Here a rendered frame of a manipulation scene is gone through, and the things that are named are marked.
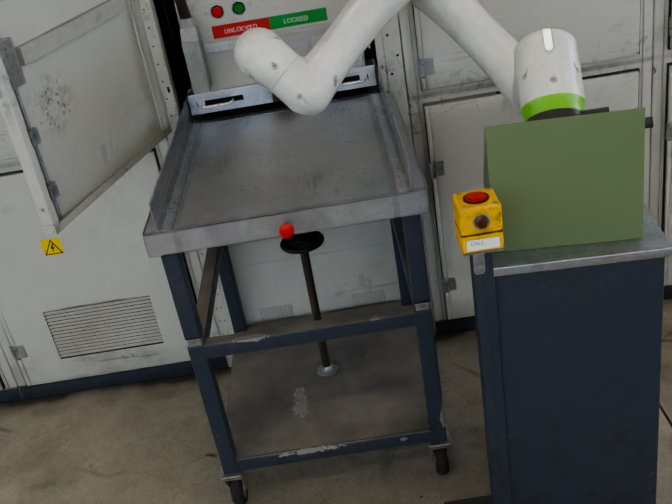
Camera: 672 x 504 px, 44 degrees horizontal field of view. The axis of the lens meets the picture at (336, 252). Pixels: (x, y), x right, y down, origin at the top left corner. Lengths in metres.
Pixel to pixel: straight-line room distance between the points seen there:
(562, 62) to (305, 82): 0.53
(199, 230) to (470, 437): 1.02
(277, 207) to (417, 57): 0.77
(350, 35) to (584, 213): 0.62
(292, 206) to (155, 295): 0.98
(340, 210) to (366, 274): 0.88
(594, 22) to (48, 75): 1.43
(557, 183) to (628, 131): 0.16
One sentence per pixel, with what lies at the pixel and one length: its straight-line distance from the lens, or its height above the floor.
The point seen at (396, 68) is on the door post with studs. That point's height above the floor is 0.91.
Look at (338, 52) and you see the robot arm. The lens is 1.84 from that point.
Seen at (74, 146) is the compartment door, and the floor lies 0.97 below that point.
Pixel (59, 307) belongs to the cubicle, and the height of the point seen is 0.34.
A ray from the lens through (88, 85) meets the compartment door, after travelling 2.19.
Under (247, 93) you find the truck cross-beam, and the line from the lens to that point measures 2.45.
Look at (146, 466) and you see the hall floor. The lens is 2.57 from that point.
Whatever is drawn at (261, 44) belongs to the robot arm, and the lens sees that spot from 1.82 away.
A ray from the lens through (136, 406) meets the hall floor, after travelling 2.81.
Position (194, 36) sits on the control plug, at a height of 1.11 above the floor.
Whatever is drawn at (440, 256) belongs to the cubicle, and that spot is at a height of 0.30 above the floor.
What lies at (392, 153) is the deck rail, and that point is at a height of 0.85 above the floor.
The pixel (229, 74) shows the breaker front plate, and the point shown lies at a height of 0.96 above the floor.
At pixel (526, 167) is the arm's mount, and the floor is 0.93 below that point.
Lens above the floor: 1.60
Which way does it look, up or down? 28 degrees down
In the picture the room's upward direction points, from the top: 10 degrees counter-clockwise
